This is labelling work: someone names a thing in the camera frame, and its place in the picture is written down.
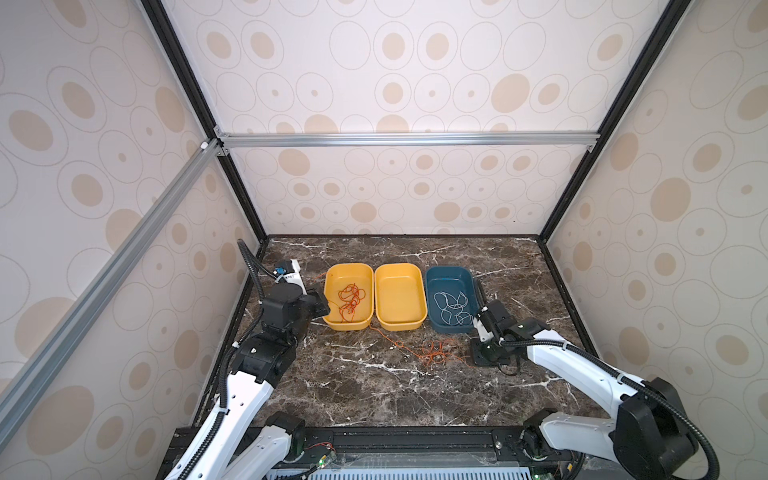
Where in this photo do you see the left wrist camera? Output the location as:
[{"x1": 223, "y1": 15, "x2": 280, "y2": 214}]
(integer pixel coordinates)
[{"x1": 273, "y1": 259, "x2": 307, "y2": 294}]

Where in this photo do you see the teal plastic tray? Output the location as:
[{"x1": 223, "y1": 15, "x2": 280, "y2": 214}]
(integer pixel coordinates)
[{"x1": 425, "y1": 266, "x2": 480, "y2": 334}]

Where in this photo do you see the arm black hose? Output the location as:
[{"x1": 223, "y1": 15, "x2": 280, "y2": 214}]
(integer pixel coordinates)
[
  {"x1": 473, "y1": 277, "x2": 721, "y2": 480},
  {"x1": 177, "y1": 238, "x2": 278, "y2": 480}
]

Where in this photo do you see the red cable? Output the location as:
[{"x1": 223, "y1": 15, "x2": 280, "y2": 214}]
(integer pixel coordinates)
[{"x1": 335, "y1": 283, "x2": 368, "y2": 324}]

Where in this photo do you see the right arm black hose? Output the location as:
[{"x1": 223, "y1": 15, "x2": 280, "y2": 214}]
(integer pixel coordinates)
[{"x1": 473, "y1": 277, "x2": 721, "y2": 480}]

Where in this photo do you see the left arm black hose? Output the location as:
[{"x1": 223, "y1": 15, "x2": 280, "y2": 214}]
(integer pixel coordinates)
[{"x1": 177, "y1": 238, "x2": 278, "y2": 480}]

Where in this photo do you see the right black corner post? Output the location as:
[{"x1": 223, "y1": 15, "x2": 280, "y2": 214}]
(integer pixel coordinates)
[{"x1": 538, "y1": 0, "x2": 693, "y2": 246}]

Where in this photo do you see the yellow plastic tray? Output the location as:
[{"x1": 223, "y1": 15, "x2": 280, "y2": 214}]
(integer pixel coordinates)
[
  {"x1": 324, "y1": 263, "x2": 374, "y2": 331},
  {"x1": 374, "y1": 263, "x2": 427, "y2": 331}
]

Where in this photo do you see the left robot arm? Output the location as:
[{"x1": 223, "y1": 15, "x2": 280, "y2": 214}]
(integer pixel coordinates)
[{"x1": 166, "y1": 283, "x2": 330, "y2": 479}]

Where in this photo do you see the white cable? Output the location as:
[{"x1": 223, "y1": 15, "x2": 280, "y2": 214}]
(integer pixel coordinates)
[{"x1": 433, "y1": 291, "x2": 475, "y2": 328}]

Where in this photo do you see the left black corner post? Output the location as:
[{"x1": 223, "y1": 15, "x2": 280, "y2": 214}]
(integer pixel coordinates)
[{"x1": 140, "y1": 0, "x2": 269, "y2": 244}]

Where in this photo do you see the orange cable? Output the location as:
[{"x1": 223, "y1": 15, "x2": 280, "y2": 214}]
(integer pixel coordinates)
[{"x1": 369, "y1": 326, "x2": 469, "y2": 368}]

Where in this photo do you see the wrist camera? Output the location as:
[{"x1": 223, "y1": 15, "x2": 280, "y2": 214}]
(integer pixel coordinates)
[
  {"x1": 273, "y1": 259, "x2": 307, "y2": 294},
  {"x1": 473, "y1": 317, "x2": 493, "y2": 342}
]

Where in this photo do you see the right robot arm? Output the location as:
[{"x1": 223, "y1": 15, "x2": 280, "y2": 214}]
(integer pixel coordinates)
[{"x1": 470, "y1": 300, "x2": 721, "y2": 479}]

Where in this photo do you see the middle yellow plastic tray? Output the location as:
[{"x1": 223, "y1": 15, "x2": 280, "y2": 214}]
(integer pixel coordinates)
[{"x1": 374, "y1": 263, "x2": 427, "y2": 331}]

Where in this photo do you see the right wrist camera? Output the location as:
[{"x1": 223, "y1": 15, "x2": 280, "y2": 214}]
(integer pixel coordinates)
[{"x1": 473, "y1": 317, "x2": 493, "y2": 342}]

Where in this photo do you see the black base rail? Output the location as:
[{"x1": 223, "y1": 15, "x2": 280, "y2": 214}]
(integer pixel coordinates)
[{"x1": 155, "y1": 423, "x2": 673, "y2": 480}]

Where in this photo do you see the aluminium rail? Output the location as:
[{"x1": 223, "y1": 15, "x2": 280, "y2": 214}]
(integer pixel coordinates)
[
  {"x1": 220, "y1": 130, "x2": 600, "y2": 149},
  {"x1": 1, "y1": 138, "x2": 222, "y2": 448}
]

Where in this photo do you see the back aluminium rail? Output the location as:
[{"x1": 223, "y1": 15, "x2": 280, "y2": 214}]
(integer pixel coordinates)
[{"x1": 220, "y1": 130, "x2": 600, "y2": 149}]

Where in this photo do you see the left aluminium rail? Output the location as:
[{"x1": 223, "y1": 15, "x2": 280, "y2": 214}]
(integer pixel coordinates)
[{"x1": 1, "y1": 138, "x2": 222, "y2": 448}]

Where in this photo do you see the black corner post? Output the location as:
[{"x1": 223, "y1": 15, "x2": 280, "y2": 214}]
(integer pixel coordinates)
[
  {"x1": 140, "y1": 0, "x2": 269, "y2": 244},
  {"x1": 538, "y1": 0, "x2": 693, "y2": 246}
]

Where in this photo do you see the left yellow plastic tray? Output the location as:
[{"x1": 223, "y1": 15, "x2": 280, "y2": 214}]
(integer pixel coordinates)
[{"x1": 324, "y1": 263, "x2": 374, "y2": 331}]

